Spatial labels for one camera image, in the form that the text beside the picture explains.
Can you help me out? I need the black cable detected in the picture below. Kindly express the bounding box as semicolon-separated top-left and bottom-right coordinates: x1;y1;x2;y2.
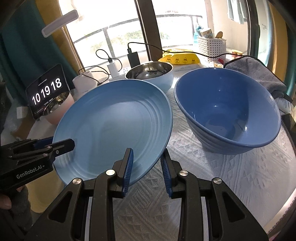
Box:
78;42;262;83

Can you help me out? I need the cardboard box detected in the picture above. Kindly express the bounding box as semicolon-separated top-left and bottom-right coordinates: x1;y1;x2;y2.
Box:
11;113;35;140

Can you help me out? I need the black charger plug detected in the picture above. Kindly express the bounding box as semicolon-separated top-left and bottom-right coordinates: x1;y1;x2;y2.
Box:
127;48;140;68

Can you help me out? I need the yellow packet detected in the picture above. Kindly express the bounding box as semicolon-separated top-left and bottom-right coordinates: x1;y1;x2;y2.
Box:
159;49;201;65

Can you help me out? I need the person's left hand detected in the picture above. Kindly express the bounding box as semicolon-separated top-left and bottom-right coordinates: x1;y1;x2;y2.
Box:
0;186;24;210

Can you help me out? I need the pink steel-lined bowl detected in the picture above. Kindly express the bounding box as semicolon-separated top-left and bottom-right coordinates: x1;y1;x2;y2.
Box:
43;92;74;125

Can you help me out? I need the white woven basket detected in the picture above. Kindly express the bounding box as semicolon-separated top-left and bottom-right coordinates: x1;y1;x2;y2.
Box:
197;37;226;63

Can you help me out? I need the white charger plug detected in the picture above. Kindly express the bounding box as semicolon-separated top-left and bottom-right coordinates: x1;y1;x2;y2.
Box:
107;62;119;78

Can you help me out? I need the white lace tablecloth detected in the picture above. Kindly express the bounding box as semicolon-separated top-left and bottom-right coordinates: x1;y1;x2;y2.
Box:
114;68;295;240

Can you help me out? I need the dark blue plastic bowl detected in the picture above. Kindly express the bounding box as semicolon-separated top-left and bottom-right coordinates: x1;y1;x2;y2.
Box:
174;68;281;155

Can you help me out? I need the tablet showing clock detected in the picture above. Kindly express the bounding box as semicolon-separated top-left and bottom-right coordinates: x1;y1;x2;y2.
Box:
26;64;70;120

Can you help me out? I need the small white box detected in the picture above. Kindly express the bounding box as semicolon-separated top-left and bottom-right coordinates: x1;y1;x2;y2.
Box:
16;106;28;120

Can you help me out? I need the white power strip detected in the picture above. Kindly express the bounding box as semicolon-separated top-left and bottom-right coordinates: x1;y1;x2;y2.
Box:
99;67;130;85

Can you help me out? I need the yellow curtain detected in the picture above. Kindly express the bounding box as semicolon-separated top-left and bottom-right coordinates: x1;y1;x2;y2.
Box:
35;0;82;73

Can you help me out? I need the teal curtain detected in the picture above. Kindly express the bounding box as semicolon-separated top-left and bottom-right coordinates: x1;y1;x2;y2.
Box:
1;1;77;105

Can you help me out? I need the light blue plate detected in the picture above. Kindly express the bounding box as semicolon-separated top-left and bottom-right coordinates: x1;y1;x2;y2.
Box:
53;79;173;184

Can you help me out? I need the white desk lamp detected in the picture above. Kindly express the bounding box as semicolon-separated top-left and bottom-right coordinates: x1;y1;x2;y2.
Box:
42;9;99;100

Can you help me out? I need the light blue steel-lined bowl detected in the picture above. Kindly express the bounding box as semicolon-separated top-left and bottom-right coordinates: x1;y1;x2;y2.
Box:
125;61;174;93

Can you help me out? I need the grey folded cloth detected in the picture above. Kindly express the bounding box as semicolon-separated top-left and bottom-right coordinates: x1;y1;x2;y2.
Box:
224;56;287;99

